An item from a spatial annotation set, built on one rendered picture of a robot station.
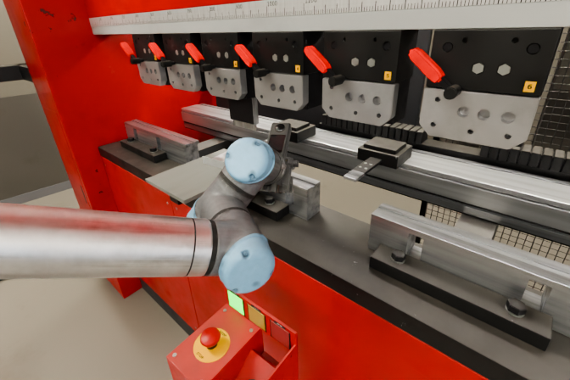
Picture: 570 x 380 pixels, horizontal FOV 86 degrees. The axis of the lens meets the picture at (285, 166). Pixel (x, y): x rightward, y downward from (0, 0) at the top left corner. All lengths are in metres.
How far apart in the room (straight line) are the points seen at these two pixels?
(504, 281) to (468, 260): 0.06
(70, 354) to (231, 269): 1.58
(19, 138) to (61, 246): 3.02
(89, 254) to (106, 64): 1.29
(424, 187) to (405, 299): 0.37
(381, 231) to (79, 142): 1.32
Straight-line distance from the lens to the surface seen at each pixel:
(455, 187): 0.91
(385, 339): 0.73
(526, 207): 0.90
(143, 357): 1.76
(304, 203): 0.81
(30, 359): 2.03
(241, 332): 0.72
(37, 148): 3.42
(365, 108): 0.61
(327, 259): 0.72
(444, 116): 0.56
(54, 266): 0.40
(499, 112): 0.55
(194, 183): 0.80
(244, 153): 0.49
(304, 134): 1.06
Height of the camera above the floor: 1.36
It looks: 25 degrees down
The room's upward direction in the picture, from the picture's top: 2 degrees counter-clockwise
